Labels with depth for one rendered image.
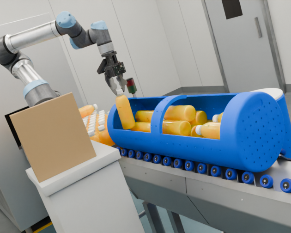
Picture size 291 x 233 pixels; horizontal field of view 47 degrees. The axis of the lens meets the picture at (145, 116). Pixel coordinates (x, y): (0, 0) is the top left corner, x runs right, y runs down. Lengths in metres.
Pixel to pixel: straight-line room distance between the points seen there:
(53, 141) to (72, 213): 0.28
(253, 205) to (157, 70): 5.90
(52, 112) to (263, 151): 0.77
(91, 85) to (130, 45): 1.13
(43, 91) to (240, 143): 0.80
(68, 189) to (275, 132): 0.79
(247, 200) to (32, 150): 0.79
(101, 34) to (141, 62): 5.18
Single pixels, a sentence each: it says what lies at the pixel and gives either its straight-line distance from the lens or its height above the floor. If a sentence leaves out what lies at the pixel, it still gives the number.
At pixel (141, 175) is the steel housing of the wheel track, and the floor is 0.86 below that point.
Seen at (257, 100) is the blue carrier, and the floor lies 1.21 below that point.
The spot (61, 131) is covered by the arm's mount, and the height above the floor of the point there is 1.30.
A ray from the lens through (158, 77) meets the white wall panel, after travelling 7.00.
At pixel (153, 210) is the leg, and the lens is 2.03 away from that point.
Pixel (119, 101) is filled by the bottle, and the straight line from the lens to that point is 1.71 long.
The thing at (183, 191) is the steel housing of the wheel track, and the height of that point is 0.85.
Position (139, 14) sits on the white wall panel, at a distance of 6.95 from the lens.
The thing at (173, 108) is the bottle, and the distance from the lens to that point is 1.49.
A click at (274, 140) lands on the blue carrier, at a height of 1.03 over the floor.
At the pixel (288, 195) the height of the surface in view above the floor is 0.93.
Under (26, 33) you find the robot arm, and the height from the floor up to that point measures 1.70.
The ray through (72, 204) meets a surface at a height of 1.03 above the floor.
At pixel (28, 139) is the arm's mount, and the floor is 1.32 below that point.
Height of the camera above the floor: 1.55
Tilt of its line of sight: 14 degrees down
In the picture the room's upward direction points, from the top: 19 degrees counter-clockwise
